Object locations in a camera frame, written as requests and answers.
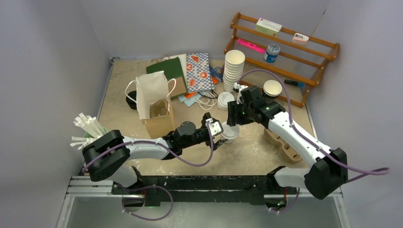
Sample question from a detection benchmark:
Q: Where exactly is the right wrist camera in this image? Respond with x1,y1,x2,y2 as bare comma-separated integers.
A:
233,83,248,104

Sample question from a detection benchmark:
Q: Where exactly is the black blue marker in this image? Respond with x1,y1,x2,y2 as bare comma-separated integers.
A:
284,79,304,87

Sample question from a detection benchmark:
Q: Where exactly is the blue checkered paper bag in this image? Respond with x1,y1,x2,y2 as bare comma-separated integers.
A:
178,53,218,111

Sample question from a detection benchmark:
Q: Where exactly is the small black lid stack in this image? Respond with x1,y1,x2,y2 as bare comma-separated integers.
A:
126,91,137,110

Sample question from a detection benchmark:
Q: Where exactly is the pink highlighter pen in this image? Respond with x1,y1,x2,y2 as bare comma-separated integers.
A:
237,38,266,54

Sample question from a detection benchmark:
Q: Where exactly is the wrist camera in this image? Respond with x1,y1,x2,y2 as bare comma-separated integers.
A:
233,83,248,104
207,119,224,137

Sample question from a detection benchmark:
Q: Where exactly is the wooden shelf rack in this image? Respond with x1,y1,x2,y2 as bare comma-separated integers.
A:
224,12,340,108

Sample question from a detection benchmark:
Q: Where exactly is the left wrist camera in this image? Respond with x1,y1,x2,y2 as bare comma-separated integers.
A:
207,119,224,137

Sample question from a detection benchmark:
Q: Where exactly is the white green box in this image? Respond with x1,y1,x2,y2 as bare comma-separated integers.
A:
254,18,282,37

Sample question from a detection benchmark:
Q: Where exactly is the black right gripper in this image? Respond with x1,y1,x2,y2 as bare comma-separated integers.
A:
227,100,255,127

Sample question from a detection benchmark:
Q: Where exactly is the brown kraft paper bag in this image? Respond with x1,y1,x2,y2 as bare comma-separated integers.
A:
125,71,176,139

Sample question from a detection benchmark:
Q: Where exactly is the white cup lid stack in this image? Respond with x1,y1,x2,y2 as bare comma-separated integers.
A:
217,92,235,110

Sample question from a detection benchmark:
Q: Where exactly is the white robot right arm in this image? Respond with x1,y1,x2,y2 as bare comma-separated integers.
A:
227,84,348,200

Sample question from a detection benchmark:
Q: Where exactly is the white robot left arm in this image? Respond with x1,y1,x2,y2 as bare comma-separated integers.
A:
82,113,224,194

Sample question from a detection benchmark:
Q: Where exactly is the pink white tape dispenser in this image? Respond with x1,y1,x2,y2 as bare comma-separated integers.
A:
291,33,309,45

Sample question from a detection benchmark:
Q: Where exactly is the blue lidded jar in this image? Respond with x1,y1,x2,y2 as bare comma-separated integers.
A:
263,44,280,63

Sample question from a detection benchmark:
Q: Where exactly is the green cup of stirrers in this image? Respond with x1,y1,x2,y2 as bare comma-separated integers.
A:
70,113,108,150

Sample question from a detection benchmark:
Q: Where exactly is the white paper coffee cup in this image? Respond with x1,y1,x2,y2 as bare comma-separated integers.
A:
222,137,236,144

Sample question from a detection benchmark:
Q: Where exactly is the green paper bag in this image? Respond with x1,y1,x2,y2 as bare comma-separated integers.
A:
146,57,188,98

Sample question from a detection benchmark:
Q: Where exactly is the white paper cup stack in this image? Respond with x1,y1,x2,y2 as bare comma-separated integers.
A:
223,50,245,93

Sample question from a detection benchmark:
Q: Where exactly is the black cup with white cup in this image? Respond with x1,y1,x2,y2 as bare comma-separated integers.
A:
262,80,282,102

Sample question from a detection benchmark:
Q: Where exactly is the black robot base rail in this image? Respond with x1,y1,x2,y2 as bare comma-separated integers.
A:
112,173,297,207

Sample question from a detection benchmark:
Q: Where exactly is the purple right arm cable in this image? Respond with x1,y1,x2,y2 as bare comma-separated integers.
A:
236,69,391,183

